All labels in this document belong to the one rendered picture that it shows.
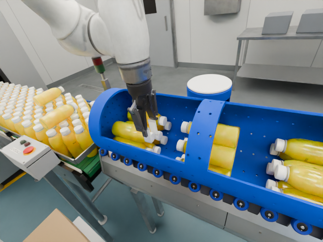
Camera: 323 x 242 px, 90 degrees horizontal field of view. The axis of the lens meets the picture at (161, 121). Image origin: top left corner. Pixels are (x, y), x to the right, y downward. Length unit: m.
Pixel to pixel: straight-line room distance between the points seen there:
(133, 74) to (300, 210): 0.50
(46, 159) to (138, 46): 0.59
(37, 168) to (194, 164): 0.60
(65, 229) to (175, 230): 1.16
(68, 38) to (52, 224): 0.47
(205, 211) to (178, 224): 0.92
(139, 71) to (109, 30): 0.11
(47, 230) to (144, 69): 0.47
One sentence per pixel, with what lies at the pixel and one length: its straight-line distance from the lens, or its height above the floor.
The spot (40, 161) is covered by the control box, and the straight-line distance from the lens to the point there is 0.80.
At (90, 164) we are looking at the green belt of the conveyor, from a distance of 0.90.
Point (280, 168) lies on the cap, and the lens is 0.53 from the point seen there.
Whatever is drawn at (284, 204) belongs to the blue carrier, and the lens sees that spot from 0.50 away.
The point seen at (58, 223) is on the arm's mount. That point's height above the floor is 1.08.
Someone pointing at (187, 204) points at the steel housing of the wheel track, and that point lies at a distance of 0.70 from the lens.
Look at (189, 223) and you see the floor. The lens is 1.60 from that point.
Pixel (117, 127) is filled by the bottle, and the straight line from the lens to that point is 0.66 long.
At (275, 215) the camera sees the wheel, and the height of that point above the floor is 0.97.
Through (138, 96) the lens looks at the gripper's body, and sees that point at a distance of 0.47.
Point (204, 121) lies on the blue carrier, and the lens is 0.45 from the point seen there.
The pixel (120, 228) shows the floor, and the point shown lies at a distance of 1.69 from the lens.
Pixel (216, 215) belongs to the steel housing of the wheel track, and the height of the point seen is 0.87.
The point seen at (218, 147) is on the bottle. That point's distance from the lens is 0.52.
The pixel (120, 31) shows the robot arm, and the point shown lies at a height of 1.46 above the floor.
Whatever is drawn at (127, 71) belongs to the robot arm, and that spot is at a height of 1.37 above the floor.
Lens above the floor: 1.50
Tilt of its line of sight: 37 degrees down
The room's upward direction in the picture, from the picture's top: 10 degrees counter-clockwise
